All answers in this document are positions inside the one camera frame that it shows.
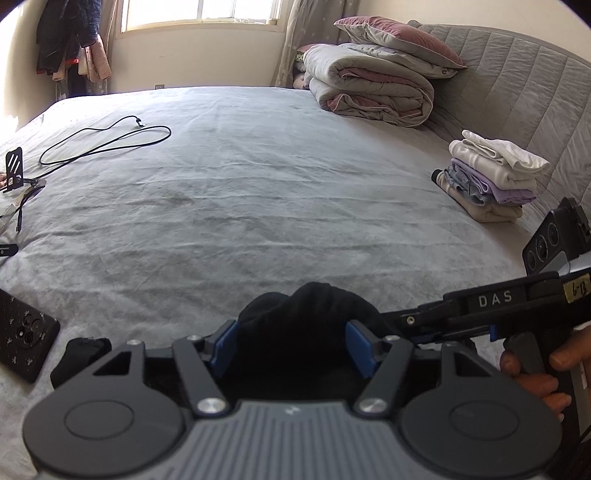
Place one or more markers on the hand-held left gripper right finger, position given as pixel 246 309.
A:
pixel 359 348

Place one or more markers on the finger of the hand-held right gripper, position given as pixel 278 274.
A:
pixel 415 323

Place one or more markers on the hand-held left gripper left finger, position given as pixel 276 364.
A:
pixel 226 348

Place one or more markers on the black long-sleeved garment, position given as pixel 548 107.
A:
pixel 314 314

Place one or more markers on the person's right hand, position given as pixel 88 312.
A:
pixel 535 385

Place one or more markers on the folded purple garment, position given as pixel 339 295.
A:
pixel 503 194

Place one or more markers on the folded cream garment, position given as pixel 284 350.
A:
pixel 489 175

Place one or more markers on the folded white garment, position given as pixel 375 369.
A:
pixel 503 154

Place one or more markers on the folded blue grey garment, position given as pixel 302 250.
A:
pixel 464 187

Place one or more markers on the grey quilted headboard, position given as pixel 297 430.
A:
pixel 517 83

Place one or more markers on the grey bed sheet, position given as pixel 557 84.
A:
pixel 277 184

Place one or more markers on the black patterned smartphone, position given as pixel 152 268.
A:
pixel 23 332

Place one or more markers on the black tripod device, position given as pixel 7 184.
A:
pixel 7 249

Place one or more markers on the folded grey pink duvet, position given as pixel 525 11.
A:
pixel 369 78

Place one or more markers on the grey pink pillow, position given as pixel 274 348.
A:
pixel 397 41

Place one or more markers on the black phone stand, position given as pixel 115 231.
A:
pixel 14 168

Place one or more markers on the pink patterned cloth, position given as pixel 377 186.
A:
pixel 302 64

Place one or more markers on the grey star patterned curtain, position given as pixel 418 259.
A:
pixel 314 32

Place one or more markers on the hanging pink garment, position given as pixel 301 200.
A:
pixel 94 60

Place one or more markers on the window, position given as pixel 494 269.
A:
pixel 198 11

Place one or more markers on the hanging dark jacket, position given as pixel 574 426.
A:
pixel 64 27

